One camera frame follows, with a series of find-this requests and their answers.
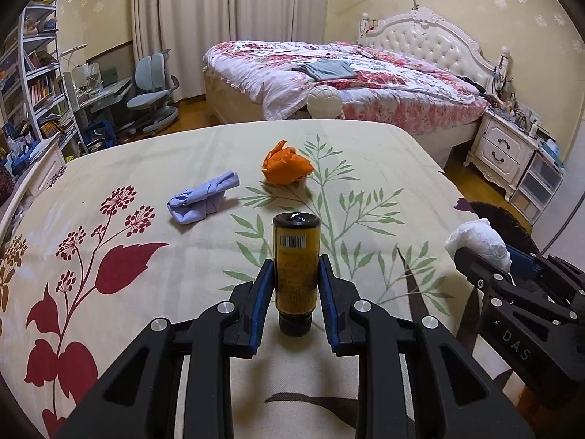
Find yellow bottle with black cap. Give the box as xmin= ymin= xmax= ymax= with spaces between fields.
xmin=273 ymin=213 xmax=321 ymax=337

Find white nightstand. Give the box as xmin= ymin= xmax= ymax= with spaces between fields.
xmin=464 ymin=110 xmax=540 ymax=202

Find white ball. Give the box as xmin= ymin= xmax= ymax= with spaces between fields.
xmin=307 ymin=85 xmax=343 ymax=120

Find beige curtain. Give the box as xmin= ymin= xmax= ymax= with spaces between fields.
xmin=130 ymin=0 xmax=327 ymax=101

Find light blue desk chair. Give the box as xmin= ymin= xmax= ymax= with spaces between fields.
xmin=125 ymin=53 xmax=180 ymax=135

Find clutter of small bottles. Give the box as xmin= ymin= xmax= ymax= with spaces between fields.
xmin=491 ymin=46 xmax=556 ymax=135

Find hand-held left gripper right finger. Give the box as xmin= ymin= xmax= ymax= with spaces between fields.
xmin=317 ymin=254 xmax=535 ymax=439

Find white tissue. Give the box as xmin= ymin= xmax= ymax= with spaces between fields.
xmin=445 ymin=219 xmax=513 ymax=273

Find light blue box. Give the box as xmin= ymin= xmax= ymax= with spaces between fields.
xmin=541 ymin=139 xmax=566 ymax=162

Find light purple cloth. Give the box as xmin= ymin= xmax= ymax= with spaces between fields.
xmin=166 ymin=170 xmax=241 ymax=226

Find white bookshelf with books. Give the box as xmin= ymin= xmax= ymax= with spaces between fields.
xmin=0 ymin=0 xmax=87 ymax=165

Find black trash bin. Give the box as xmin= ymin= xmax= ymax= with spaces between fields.
xmin=467 ymin=201 xmax=535 ymax=257

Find white desk lamp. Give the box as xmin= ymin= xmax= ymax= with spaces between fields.
xmin=59 ymin=42 xmax=88 ymax=62

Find bed with floral bedding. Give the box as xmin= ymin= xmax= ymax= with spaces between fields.
xmin=203 ymin=7 xmax=510 ymax=165

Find white curved bed rail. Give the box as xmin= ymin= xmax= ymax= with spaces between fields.
xmin=0 ymin=142 xmax=67 ymax=234

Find pink floral blanket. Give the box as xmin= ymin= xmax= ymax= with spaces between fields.
xmin=203 ymin=40 xmax=489 ymax=135

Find plastic drawer unit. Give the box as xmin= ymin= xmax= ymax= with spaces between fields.
xmin=509 ymin=149 xmax=567 ymax=220

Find grey study desk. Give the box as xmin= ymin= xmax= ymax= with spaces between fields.
xmin=64 ymin=61 xmax=133 ymax=147

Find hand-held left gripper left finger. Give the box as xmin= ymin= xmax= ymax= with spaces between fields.
xmin=55 ymin=258 xmax=277 ymax=439

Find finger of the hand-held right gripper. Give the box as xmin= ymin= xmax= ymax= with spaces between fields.
xmin=506 ymin=245 xmax=585 ymax=305
xmin=454 ymin=247 xmax=574 ymax=325

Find grey folded cloth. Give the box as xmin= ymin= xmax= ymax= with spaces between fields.
xmin=292 ymin=61 xmax=356 ymax=79

